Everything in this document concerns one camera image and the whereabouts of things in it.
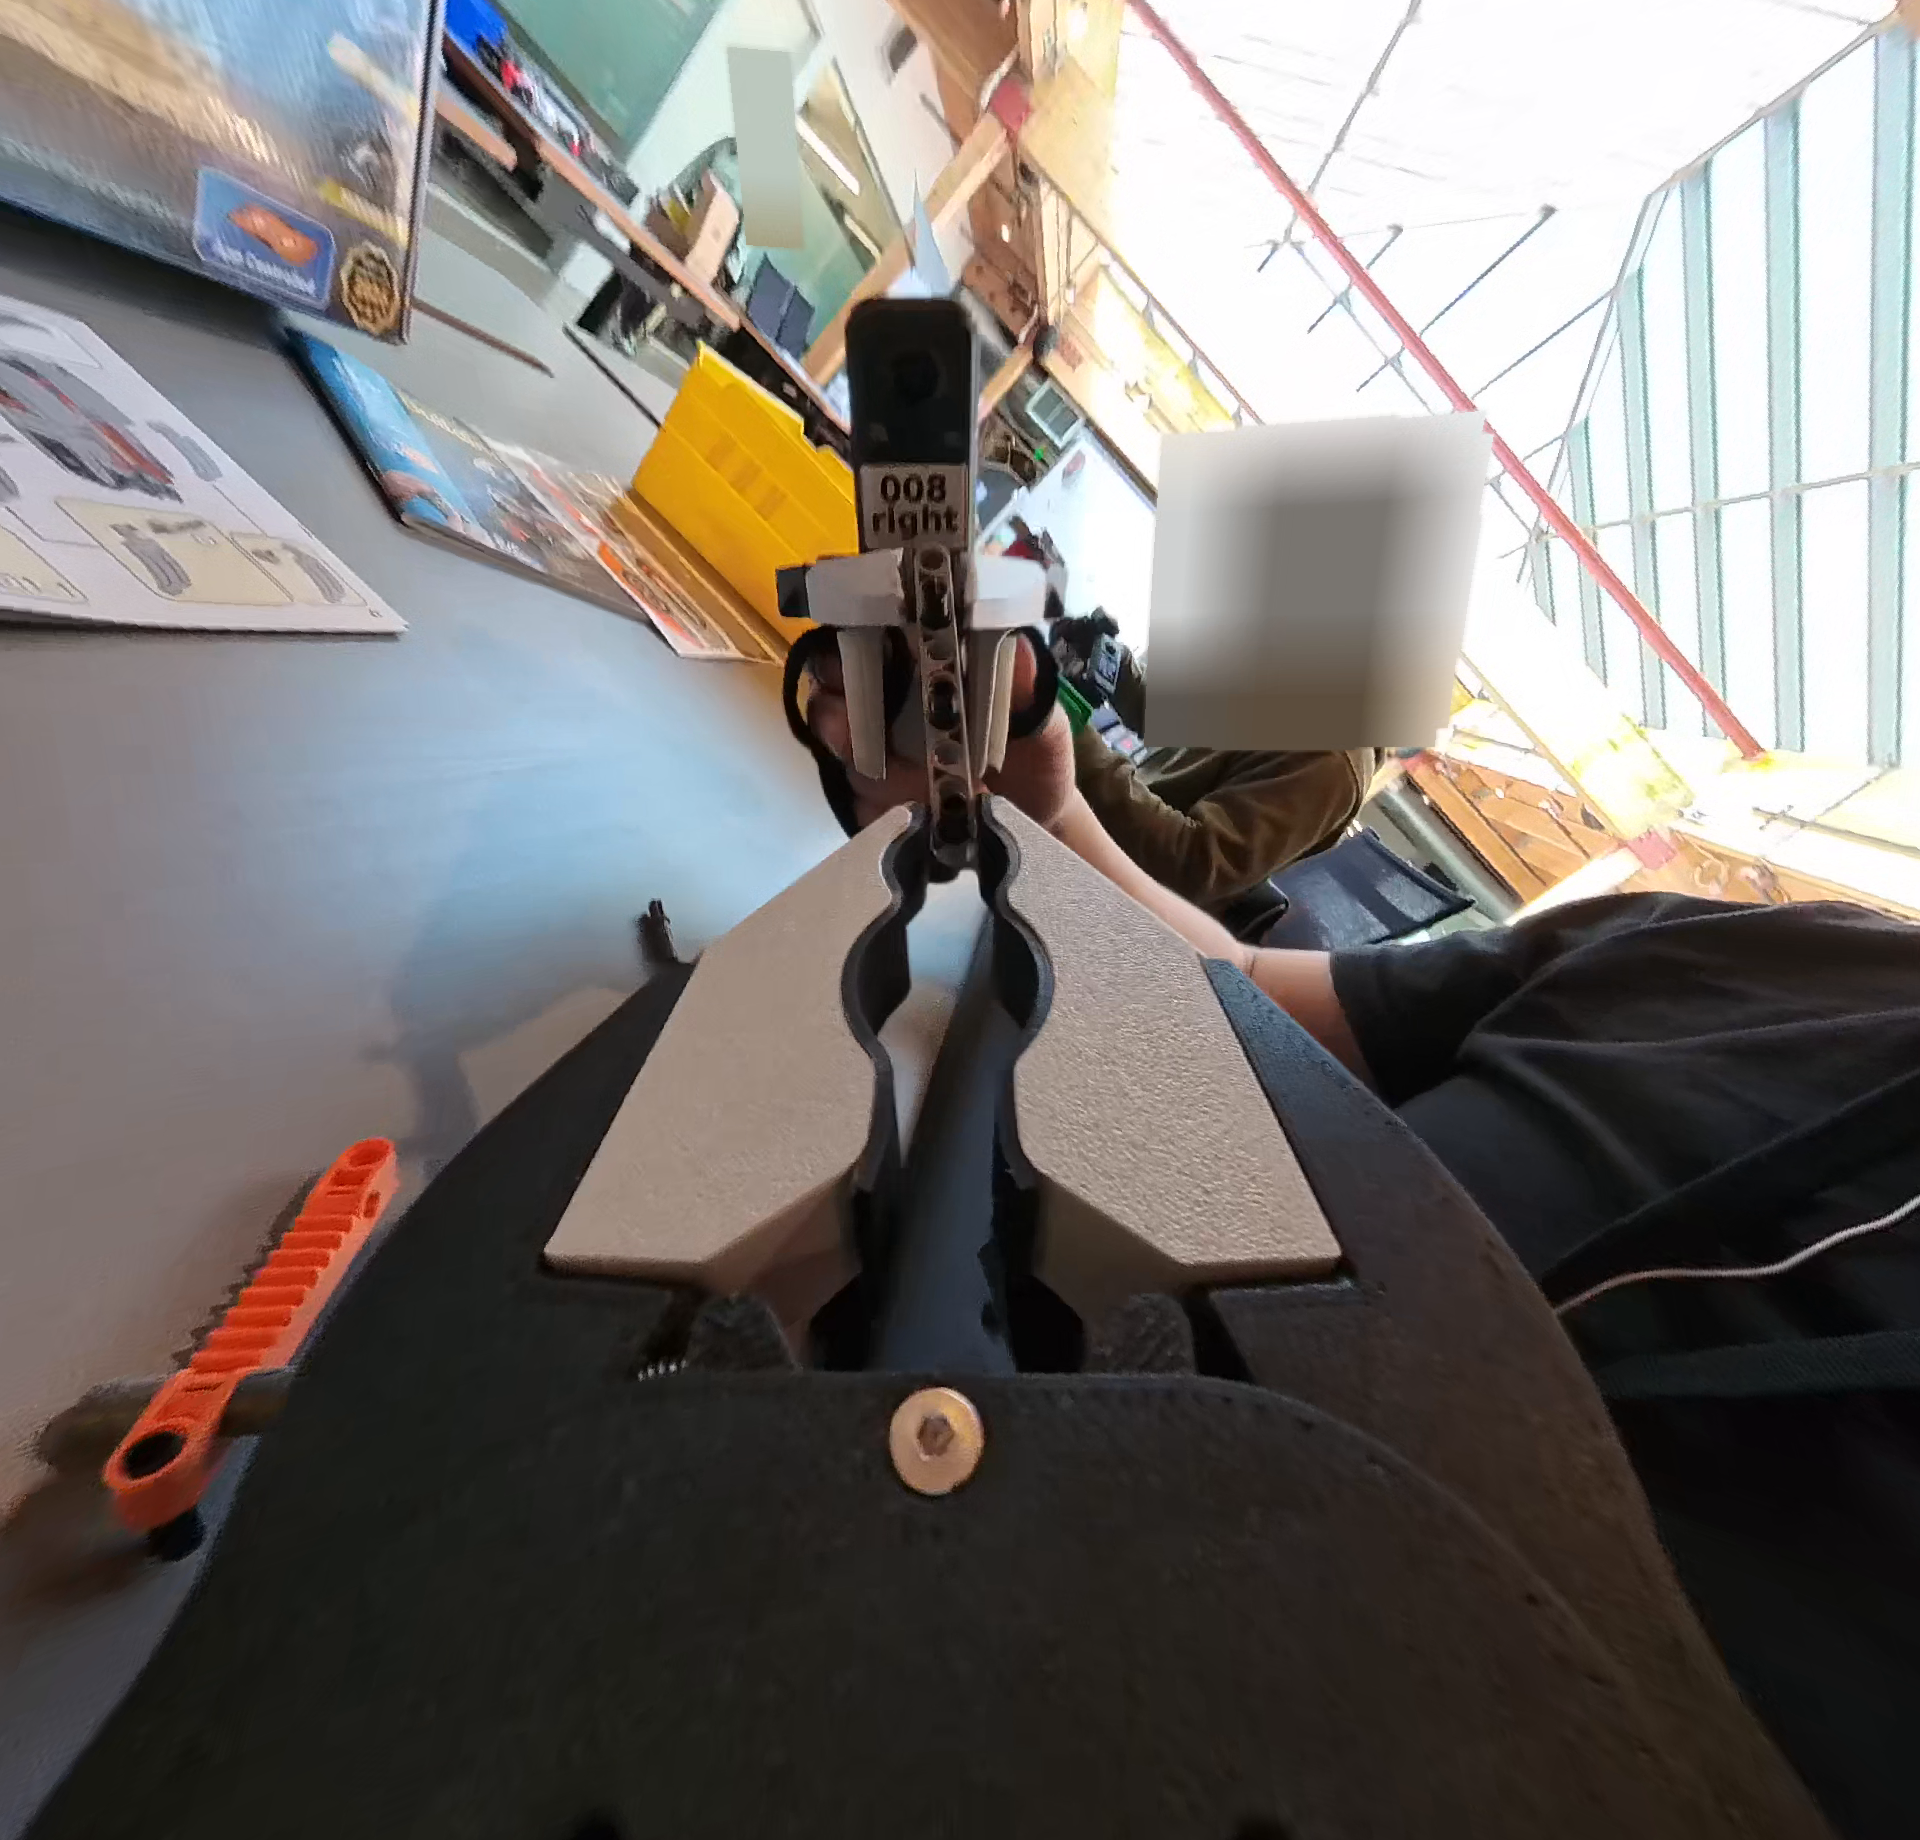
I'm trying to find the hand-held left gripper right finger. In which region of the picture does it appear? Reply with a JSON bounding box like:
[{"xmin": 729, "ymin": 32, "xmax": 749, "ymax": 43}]
[{"xmin": 979, "ymin": 796, "xmax": 1345, "ymax": 1288}]

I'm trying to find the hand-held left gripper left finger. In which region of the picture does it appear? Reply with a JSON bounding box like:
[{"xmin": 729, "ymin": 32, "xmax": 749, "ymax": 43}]
[{"xmin": 545, "ymin": 801, "xmax": 921, "ymax": 1293}]

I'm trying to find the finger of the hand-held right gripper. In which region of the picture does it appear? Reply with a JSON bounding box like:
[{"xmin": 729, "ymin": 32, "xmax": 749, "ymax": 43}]
[
  {"xmin": 977, "ymin": 629, "xmax": 1025, "ymax": 796},
  {"xmin": 831, "ymin": 629, "xmax": 898, "ymax": 782}
]

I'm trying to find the grey toy beam with pins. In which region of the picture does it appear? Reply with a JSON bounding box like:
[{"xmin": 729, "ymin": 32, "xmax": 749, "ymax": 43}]
[{"xmin": 898, "ymin": 538, "xmax": 979, "ymax": 879}]

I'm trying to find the person's right forearm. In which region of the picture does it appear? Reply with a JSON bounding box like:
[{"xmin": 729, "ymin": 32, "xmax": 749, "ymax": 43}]
[{"xmin": 1059, "ymin": 797, "xmax": 1359, "ymax": 1083}]

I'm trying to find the person's right hand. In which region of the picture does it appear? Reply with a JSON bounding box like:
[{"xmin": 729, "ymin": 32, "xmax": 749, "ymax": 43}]
[{"xmin": 805, "ymin": 637, "xmax": 1089, "ymax": 843}]

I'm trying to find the black green device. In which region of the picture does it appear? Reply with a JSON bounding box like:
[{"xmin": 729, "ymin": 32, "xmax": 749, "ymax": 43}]
[{"xmin": 1056, "ymin": 609, "xmax": 1148, "ymax": 739}]

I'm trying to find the yellow plastic bin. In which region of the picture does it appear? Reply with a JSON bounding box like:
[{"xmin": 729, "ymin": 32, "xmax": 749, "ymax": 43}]
[{"xmin": 631, "ymin": 343, "xmax": 862, "ymax": 656}]

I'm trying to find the cardboard box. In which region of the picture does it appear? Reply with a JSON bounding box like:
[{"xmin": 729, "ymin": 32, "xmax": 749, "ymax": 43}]
[{"xmin": 680, "ymin": 174, "xmax": 748, "ymax": 281}]

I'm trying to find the wooden workbench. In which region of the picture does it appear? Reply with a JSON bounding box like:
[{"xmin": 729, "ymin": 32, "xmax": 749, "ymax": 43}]
[{"xmin": 434, "ymin": 0, "xmax": 858, "ymax": 441}]

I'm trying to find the dark office chair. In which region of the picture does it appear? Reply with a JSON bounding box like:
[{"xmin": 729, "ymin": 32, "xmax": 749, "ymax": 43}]
[{"xmin": 1260, "ymin": 829, "xmax": 1480, "ymax": 957}]

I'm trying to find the wooden shelf rack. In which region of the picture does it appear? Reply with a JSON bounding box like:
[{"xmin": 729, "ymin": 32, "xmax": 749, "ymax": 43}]
[{"xmin": 810, "ymin": 0, "xmax": 1142, "ymax": 388}]

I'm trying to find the colourful printed booklet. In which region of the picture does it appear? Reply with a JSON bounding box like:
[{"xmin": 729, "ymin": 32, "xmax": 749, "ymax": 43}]
[{"xmin": 282, "ymin": 329, "xmax": 761, "ymax": 667}]

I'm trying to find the orange toothed toy beam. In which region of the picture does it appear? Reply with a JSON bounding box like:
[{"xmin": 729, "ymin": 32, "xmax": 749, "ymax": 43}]
[{"xmin": 35, "ymin": 1137, "xmax": 403, "ymax": 1560}]

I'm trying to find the person's black shirt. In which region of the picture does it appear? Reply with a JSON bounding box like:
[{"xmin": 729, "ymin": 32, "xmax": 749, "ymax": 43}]
[{"xmin": 1330, "ymin": 890, "xmax": 1920, "ymax": 1840}]

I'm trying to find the red ceiling pipe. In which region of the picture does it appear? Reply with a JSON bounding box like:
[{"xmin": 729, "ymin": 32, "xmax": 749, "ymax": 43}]
[{"xmin": 1123, "ymin": 0, "xmax": 1769, "ymax": 762}]

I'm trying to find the white instruction booklet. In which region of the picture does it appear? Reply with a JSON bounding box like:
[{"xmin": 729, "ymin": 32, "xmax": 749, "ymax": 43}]
[{"xmin": 0, "ymin": 296, "xmax": 411, "ymax": 637}]

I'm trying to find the printed toy set box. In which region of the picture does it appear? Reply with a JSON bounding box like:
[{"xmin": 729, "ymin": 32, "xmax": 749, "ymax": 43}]
[{"xmin": 0, "ymin": 0, "xmax": 455, "ymax": 346}]

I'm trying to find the large glass window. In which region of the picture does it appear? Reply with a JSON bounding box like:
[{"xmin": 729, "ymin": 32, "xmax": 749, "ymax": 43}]
[{"xmin": 1530, "ymin": 26, "xmax": 1920, "ymax": 775}]

